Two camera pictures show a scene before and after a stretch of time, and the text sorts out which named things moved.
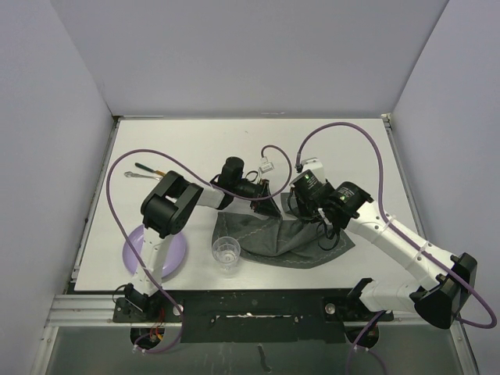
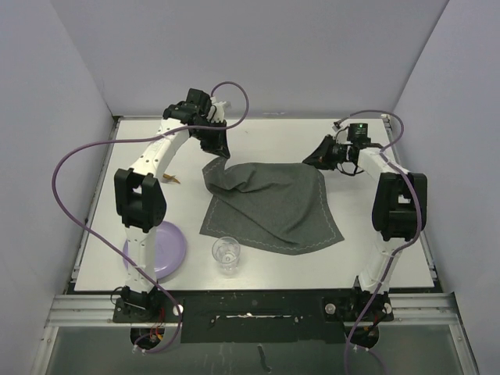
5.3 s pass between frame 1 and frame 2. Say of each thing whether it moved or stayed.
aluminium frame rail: stayed
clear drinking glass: stayed
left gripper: moved
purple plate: stayed
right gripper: moved
